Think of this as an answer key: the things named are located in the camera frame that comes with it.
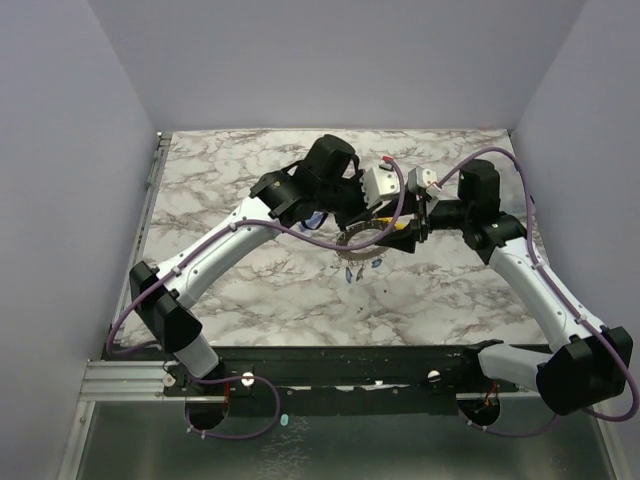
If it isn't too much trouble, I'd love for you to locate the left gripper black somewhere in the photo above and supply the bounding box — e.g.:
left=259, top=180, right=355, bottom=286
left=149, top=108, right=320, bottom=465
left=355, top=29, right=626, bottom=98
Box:
left=316, top=168, right=382, bottom=232

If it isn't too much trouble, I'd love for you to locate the round metal keyring disc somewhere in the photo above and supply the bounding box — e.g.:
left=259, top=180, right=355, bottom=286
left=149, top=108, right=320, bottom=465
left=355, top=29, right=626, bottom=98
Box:
left=333, top=224, right=389, bottom=264

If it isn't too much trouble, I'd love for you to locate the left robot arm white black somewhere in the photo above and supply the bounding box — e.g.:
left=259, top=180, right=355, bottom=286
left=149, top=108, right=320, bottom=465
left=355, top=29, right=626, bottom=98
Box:
left=129, top=134, right=381, bottom=395

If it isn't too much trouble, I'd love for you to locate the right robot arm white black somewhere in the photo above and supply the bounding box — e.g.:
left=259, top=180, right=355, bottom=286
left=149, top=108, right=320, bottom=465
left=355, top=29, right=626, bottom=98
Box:
left=376, top=153, right=639, bottom=422

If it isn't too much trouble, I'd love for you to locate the blue red screwdriver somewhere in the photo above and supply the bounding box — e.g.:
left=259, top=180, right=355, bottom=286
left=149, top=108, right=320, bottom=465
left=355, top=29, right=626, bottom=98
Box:
left=299, top=212, right=324, bottom=232

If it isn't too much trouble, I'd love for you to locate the clear plastic box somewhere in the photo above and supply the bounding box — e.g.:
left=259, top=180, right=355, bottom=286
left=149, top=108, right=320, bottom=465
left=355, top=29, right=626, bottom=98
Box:
left=496, top=159, right=526, bottom=218

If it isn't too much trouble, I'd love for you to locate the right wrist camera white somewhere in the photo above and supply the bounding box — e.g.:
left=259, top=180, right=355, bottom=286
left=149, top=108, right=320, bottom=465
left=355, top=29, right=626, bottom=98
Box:
left=407, top=167, right=441, bottom=197

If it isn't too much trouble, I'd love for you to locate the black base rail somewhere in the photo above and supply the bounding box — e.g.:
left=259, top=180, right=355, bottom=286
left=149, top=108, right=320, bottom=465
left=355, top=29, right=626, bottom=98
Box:
left=164, top=345, right=495, bottom=416

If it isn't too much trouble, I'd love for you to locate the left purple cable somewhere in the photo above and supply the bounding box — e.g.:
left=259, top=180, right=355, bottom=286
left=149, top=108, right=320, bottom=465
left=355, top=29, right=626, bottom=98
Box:
left=105, top=158, right=407, bottom=441

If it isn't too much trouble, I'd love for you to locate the aluminium frame rail left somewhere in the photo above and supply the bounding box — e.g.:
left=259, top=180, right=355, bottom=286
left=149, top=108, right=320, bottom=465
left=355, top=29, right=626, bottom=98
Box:
left=78, top=132, right=173, bottom=403

